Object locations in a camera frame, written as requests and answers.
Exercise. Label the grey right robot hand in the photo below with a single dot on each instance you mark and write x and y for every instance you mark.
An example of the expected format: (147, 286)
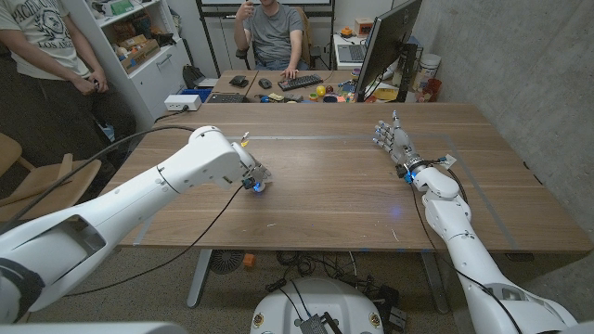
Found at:
(399, 144)

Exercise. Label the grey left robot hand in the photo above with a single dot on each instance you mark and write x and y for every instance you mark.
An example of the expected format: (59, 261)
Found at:
(256, 174)

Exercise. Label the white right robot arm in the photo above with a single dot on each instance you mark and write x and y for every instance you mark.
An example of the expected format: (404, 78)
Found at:
(468, 250)

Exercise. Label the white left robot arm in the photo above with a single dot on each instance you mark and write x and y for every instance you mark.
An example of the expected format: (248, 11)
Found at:
(125, 209)

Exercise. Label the white plastic bucket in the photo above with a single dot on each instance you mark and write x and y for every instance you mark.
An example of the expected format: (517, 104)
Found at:
(427, 67)

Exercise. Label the black dark keyboard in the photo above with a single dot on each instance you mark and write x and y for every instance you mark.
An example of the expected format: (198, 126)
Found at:
(226, 98)

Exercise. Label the orange small cube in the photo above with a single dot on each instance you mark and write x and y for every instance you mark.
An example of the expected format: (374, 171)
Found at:
(249, 260)

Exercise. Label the black computer mouse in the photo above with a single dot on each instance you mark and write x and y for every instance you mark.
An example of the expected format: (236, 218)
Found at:
(265, 83)

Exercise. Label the round black floor fan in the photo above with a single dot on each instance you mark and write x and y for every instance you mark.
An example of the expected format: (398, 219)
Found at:
(226, 261)

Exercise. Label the wooden desk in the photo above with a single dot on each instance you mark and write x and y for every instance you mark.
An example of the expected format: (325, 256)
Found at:
(287, 86)

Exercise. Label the black wallet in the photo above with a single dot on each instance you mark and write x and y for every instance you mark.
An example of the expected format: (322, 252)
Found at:
(238, 80)

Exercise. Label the yellow ball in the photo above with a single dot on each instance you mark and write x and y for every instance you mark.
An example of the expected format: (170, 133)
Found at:
(320, 90)

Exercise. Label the black computer monitor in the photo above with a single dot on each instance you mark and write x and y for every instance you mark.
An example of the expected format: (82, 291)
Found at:
(386, 44)

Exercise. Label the silver laptop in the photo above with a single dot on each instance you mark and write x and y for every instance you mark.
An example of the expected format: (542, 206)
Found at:
(352, 52)

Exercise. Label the white power strip box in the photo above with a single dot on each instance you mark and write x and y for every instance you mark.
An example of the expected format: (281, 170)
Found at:
(182, 102)

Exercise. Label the person in grey t-shirt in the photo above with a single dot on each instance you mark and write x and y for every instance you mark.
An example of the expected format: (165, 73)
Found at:
(274, 34)

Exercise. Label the white robot torso base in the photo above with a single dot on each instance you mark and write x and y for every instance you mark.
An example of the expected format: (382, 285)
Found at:
(318, 308)

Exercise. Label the white shelf cabinet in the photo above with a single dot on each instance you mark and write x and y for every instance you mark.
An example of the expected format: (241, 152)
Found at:
(139, 55)

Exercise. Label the cardboard box on shelf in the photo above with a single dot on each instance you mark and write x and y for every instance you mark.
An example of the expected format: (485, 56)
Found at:
(139, 55)

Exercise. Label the light wooden chair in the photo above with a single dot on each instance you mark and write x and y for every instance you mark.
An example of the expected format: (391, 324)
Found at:
(28, 185)

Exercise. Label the person in white printed t-shirt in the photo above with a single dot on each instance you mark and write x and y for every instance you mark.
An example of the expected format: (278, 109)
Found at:
(55, 60)

